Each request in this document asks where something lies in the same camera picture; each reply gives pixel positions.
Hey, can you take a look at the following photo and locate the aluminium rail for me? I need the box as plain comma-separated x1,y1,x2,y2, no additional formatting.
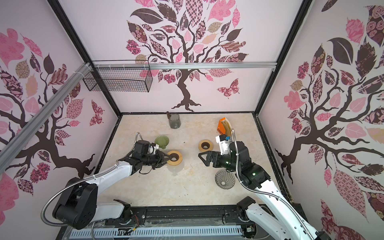
94,62,277,70
1,63,92,173

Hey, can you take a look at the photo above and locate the grey glass measuring cup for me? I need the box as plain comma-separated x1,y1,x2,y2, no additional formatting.
166,112,181,129

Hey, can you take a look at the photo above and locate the black wire basket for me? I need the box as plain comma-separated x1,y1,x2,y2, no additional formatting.
83,60,153,93

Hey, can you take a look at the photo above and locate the green glass dripper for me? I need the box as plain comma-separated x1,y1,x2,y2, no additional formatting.
155,135,170,150

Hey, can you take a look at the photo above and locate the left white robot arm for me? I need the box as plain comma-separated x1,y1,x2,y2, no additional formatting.
52,150,172,230

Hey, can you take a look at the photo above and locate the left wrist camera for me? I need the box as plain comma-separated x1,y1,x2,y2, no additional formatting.
134,140,160,155

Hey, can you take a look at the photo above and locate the rear aluminium rail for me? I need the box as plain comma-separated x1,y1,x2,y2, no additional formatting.
94,62,277,70

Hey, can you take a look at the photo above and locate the orange coffee filter pack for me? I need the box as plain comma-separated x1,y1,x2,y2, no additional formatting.
217,118,232,137

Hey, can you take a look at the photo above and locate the left metal cable conduit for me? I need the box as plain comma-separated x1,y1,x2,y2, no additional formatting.
40,131,143,227

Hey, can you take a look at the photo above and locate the left aluminium rail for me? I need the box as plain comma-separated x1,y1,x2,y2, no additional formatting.
1,63,92,173

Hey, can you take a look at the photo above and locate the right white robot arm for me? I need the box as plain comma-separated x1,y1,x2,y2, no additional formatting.
199,141,330,240

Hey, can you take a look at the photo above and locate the grey glass dripper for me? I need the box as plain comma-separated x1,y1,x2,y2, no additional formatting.
215,170,236,190

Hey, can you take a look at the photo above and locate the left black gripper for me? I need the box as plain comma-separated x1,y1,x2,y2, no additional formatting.
141,149,172,170

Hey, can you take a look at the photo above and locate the white slotted cable duct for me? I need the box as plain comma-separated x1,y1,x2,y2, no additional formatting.
68,225,243,240

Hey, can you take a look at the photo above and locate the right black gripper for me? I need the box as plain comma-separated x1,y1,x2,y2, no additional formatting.
198,150,241,173

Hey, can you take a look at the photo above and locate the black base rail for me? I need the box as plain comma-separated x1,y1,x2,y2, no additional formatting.
56,205,272,240

